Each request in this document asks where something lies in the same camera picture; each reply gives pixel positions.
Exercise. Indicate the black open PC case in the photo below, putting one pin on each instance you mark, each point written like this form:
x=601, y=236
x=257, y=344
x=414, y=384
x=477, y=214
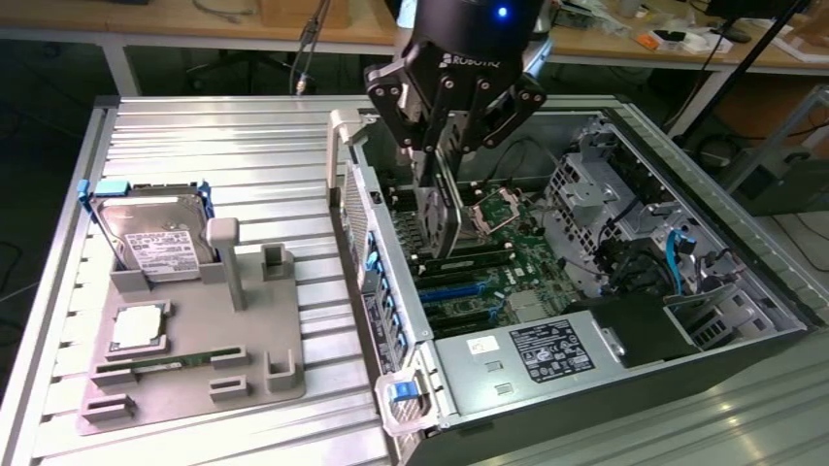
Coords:
x=648, y=408

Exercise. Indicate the silver CPU chip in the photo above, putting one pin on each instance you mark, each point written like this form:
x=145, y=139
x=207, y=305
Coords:
x=137, y=327

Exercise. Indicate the silver perforated disk bay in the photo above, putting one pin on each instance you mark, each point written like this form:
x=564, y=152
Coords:
x=582, y=194

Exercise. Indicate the white and orange desk object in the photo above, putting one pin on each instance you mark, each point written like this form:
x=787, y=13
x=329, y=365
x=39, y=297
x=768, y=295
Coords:
x=696, y=43

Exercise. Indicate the green RAM stick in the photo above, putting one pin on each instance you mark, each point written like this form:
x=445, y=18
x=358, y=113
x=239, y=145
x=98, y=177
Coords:
x=182, y=363

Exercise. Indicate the green motherboard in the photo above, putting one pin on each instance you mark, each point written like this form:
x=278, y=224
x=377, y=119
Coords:
x=525, y=252

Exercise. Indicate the Nvidia graphics card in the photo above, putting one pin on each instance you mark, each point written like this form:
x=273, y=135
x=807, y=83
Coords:
x=441, y=228

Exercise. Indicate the wooden desk with white frame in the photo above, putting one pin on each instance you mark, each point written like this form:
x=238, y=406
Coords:
x=64, y=14

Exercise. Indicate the blue card retention clip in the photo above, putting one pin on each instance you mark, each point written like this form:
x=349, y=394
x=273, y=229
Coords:
x=371, y=257
x=404, y=342
x=391, y=304
x=398, y=323
x=383, y=285

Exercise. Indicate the silver chipset heatsink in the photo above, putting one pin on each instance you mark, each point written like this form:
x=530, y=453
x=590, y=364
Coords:
x=526, y=307

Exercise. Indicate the grey slotted disk bay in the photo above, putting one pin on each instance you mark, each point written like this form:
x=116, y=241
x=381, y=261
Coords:
x=712, y=325

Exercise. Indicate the grey power supply unit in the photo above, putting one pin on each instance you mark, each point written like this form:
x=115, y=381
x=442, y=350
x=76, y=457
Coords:
x=493, y=383

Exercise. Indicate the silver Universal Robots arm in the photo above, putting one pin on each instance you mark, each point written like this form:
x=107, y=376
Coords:
x=405, y=14

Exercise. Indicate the blue case release latch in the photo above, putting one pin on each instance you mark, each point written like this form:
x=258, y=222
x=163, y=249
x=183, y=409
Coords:
x=402, y=392

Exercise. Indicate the black monitor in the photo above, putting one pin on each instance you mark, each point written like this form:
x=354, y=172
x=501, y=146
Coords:
x=745, y=6

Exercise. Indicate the black plastic shroud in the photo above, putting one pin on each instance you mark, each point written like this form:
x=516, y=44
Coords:
x=638, y=330

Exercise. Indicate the black stand pole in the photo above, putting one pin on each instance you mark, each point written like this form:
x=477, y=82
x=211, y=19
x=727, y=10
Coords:
x=771, y=36

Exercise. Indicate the grey plastic parts rack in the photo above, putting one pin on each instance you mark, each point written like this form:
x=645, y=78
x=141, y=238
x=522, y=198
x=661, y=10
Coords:
x=194, y=315

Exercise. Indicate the metal socket cover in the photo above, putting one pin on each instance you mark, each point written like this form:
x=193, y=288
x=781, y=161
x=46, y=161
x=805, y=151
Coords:
x=496, y=211

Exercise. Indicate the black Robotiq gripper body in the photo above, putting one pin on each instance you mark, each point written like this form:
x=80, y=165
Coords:
x=473, y=29

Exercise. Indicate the black office chair base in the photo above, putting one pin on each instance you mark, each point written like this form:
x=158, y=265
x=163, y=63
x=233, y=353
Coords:
x=255, y=60

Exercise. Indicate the black RAM stick with label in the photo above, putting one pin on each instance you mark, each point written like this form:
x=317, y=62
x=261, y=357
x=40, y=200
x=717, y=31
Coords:
x=482, y=259

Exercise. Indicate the black equipment box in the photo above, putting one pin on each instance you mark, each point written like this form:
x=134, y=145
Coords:
x=777, y=189

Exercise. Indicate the black expansion slot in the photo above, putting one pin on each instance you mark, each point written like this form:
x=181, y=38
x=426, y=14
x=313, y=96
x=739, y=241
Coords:
x=464, y=322

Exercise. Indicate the blue expansion slot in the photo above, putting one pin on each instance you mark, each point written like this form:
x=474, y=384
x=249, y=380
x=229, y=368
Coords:
x=453, y=292

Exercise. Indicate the CPU socket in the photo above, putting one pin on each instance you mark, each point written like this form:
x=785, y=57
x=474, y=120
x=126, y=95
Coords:
x=468, y=235

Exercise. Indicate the brown cardboard box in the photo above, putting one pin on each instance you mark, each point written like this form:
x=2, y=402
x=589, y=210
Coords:
x=291, y=12

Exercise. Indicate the hard disk in blue caddy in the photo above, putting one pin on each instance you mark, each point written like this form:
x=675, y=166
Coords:
x=155, y=233

